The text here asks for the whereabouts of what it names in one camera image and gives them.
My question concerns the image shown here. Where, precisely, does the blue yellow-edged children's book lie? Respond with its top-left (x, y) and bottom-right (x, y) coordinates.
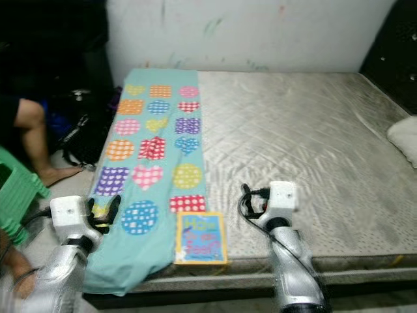
top-left (173, 210), bottom-right (231, 266)

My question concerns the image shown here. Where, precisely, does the white printed pillow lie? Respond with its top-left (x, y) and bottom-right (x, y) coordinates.
top-left (385, 115), bottom-right (417, 170)

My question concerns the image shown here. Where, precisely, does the person's bare hand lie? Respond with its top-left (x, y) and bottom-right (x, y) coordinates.
top-left (13, 260), bottom-right (40, 301)

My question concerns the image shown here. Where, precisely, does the teal blanket with dotted shapes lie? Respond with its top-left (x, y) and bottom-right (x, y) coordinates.
top-left (81, 68), bottom-right (213, 298)

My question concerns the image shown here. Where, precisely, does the grey quilted mattress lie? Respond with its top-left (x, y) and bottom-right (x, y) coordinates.
top-left (39, 70), bottom-right (417, 295)

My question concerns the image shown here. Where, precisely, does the black backpack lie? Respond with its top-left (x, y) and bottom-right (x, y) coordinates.
top-left (55, 87), bottom-right (119, 168)

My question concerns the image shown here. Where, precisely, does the green plastic stool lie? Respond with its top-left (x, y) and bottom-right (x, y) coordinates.
top-left (0, 146), bottom-right (50, 246)

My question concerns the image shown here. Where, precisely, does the blue cloth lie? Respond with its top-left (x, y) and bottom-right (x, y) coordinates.
top-left (42, 110), bottom-right (63, 135)

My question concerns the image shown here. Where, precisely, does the person's bare leg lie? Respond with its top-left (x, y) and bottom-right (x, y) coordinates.
top-left (16, 97), bottom-right (86, 188)

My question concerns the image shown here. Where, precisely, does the dark tufted headboard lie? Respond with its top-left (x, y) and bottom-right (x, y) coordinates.
top-left (358, 0), bottom-right (417, 100)

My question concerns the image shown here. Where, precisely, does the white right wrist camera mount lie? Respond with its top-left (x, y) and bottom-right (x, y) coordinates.
top-left (266, 180), bottom-right (300, 222)

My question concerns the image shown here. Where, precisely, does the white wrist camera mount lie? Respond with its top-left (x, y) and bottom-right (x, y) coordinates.
top-left (49, 195), bottom-right (93, 231)
top-left (266, 180), bottom-right (300, 222)

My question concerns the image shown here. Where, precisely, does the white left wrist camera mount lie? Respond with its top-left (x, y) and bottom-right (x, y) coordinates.
top-left (49, 195), bottom-right (93, 231)

